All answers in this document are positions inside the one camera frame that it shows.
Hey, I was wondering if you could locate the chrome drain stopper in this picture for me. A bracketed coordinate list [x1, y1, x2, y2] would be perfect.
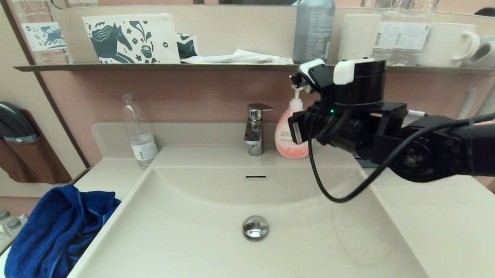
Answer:
[242, 215, 270, 242]

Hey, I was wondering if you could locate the white handleless cup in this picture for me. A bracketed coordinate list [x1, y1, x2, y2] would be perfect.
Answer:
[339, 14, 382, 64]

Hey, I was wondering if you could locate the white coiled dryer cord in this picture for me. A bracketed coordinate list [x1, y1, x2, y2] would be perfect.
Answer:
[458, 87, 480, 121]

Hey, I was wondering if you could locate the white ceramic sink basin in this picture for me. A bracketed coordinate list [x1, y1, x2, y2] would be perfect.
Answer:
[63, 138, 437, 278]

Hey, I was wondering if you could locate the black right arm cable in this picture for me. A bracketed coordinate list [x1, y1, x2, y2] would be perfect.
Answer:
[306, 101, 495, 209]

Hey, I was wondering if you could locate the dark blue towel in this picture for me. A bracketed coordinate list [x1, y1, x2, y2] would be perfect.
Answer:
[4, 183, 122, 278]

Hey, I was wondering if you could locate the metal wall shelf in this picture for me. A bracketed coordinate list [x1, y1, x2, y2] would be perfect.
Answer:
[14, 51, 495, 88]

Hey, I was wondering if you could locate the pink soap pump bottle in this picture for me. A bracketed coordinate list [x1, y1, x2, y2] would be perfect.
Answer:
[274, 84, 311, 160]

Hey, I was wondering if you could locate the white mug with handle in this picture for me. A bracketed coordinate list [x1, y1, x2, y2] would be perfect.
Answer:
[417, 21, 481, 68]

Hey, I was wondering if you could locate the clear plastic water bottle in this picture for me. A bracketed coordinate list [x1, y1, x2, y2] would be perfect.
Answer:
[119, 94, 161, 171]

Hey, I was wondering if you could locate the grey lotion bottle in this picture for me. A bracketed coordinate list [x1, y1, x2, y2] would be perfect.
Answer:
[293, 0, 336, 65]

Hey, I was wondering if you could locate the chrome faucet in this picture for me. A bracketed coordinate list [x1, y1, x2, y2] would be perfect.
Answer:
[243, 103, 274, 157]

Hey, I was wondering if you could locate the horse label clear bottle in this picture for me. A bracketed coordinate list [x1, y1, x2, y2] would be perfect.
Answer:
[3, 0, 74, 65]

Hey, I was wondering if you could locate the white crumpled towel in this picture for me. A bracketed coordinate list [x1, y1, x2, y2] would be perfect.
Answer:
[180, 47, 294, 68]

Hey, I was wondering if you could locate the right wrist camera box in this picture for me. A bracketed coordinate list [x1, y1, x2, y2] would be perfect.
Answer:
[289, 58, 328, 95]

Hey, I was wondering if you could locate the labelled clear water bottle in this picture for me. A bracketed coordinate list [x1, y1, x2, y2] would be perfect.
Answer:
[397, 0, 433, 67]
[370, 0, 402, 66]

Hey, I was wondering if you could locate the small dark patterned pouch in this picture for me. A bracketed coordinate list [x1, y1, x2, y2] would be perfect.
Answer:
[174, 34, 199, 60]

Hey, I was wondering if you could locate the white horse print pouch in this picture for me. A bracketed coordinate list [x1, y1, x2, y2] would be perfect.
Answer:
[81, 11, 182, 66]

